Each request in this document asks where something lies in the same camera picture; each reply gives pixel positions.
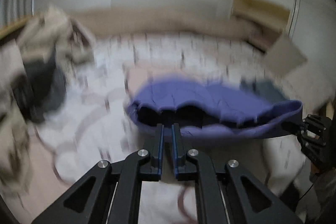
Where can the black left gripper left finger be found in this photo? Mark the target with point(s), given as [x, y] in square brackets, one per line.
[109, 192]

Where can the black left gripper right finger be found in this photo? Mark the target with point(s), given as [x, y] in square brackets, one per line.
[226, 193]

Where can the purple blue garment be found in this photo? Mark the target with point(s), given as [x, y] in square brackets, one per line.
[210, 112]

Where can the dark teal folded garment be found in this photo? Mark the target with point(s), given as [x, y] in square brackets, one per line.
[263, 88]

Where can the bear pattern bed sheet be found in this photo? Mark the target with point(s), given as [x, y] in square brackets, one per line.
[91, 124]

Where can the grey flat cushion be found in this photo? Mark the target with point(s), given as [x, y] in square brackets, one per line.
[283, 57]

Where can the white door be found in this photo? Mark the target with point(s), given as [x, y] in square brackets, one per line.
[313, 34]

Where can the wooden footboard shelf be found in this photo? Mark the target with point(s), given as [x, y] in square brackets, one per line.
[272, 20]

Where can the dark grey garment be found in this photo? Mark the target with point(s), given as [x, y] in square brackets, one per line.
[43, 90]

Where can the beige crumpled garment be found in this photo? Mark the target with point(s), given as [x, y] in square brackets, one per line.
[51, 31]

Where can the tan fluffy blanket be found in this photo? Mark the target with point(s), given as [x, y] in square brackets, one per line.
[117, 21]

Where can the wooden headboard shelf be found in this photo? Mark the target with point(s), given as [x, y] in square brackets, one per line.
[13, 26]

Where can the white grey curtain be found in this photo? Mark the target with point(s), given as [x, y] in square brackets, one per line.
[13, 10]

